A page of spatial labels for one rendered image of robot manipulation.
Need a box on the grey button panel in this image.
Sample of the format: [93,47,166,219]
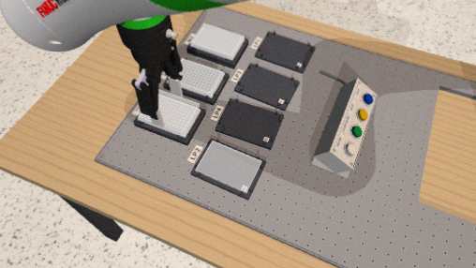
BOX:
[310,71,378,179]

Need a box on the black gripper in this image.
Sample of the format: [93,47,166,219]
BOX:
[130,38,183,127]

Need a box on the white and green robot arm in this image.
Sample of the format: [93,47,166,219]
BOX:
[0,0,248,52]

